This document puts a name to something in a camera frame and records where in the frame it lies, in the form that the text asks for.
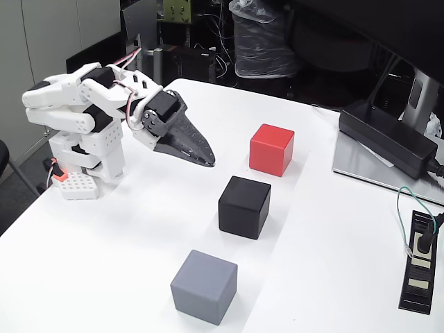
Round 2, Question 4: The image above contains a black cube block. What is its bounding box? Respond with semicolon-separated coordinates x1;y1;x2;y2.
217;175;272;241

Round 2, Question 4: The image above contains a grey cube block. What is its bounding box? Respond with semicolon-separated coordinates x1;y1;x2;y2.
169;249;239;326

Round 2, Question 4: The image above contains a black computer case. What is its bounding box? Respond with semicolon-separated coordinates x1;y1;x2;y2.
162;44;218;85

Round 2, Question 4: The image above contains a red cube block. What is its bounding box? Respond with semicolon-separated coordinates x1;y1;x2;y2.
248;123;296;178

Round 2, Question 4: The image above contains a green perforated panel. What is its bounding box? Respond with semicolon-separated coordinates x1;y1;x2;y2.
162;0;193;25

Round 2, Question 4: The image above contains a white perforated table clamp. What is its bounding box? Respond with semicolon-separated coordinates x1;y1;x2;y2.
56;171;101;202

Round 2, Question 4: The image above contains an orange connector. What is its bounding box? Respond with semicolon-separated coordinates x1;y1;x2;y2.
51;157;68;182

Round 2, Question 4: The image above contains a black chair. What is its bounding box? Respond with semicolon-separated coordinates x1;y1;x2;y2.
0;139;41;199

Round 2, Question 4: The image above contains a black power adapter brick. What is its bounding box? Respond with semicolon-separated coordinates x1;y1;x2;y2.
338;99;439;180

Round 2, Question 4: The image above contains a black monitor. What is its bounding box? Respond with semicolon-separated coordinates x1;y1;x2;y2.
290;0;444;85

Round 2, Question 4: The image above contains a silver monitor stand neck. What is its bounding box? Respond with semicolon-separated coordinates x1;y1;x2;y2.
398;67;441;135

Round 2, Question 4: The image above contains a crumpled white paper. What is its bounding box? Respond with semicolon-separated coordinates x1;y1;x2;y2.
425;113;444;140

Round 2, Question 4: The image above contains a black power plug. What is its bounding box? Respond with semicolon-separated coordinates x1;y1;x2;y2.
415;212;444;253

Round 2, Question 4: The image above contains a black power strip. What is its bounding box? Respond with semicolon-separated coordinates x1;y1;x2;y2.
398;209;440;316

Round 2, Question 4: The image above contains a red white black servo cable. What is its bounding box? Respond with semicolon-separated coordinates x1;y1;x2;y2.
106;46;147;132

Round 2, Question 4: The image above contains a silver monitor base plate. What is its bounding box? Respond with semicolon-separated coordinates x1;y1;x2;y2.
332;130;444;205

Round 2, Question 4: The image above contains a green wire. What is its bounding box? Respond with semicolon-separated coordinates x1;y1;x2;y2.
395;185;436;259

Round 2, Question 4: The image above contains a black adapter power cable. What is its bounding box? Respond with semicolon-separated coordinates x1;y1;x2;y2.
423;156;444;190

